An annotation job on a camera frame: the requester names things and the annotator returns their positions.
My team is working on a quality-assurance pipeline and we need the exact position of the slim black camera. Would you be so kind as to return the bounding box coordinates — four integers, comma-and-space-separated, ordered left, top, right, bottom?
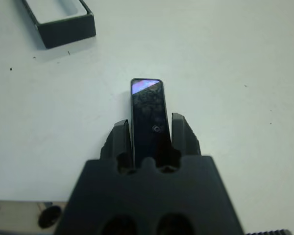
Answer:
130, 78, 174, 172

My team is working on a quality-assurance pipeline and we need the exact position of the black box with white insert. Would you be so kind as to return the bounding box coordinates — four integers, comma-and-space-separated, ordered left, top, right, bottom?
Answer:
22, 0, 97, 49

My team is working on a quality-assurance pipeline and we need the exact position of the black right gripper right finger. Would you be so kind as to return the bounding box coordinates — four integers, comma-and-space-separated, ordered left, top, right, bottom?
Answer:
170, 112, 201, 172

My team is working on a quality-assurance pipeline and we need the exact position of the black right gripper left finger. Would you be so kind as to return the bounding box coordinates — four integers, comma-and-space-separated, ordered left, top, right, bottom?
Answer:
100, 119, 135, 174

